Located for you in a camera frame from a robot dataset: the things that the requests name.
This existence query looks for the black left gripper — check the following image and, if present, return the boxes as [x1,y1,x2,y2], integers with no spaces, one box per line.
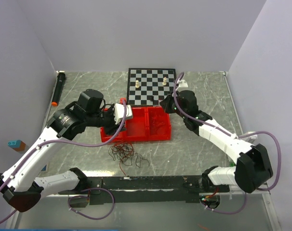
[86,103,127,135]

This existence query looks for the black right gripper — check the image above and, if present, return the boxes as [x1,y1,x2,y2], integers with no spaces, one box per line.
[160,91,187,119]

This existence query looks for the brown cable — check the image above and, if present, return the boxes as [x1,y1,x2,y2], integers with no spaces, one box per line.
[108,141,150,176]

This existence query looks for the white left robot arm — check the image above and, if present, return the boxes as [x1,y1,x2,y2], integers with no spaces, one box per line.
[0,89,133,212]

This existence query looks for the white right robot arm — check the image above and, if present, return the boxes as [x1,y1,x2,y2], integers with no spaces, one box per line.
[159,90,273,193]

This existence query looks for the white chess piece right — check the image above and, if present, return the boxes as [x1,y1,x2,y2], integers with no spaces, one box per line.
[162,77,167,86]

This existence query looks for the white chess piece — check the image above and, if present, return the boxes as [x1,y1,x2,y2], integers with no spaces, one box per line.
[162,77,167,86]
[135,80,140,89]

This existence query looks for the red three-compartment plastic tray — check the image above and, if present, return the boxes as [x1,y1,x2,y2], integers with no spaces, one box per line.
[113,106,172,142]

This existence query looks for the black and grey chessboard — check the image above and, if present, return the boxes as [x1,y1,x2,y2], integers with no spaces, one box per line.
[126,68,176,107]

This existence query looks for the white chess piece left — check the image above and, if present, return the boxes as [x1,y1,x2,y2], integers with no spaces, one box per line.
[135,80,140,89]

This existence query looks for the black marker with orange cap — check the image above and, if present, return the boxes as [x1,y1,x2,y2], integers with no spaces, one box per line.
[51,72,66,107]

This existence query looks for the blue and brown toy block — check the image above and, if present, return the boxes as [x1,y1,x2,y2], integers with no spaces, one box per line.
[8,140,26,153]

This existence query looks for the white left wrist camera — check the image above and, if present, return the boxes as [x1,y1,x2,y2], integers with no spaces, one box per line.
[114,103,133,125]

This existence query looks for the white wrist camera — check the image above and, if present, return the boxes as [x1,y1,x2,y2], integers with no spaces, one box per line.
[177,79,188,88]
[114,103,133,125]

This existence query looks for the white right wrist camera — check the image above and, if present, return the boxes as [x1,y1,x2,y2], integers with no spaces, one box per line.
[177,79,188,88]

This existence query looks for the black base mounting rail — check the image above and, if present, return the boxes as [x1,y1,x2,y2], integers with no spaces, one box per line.
[58,175,231,205]

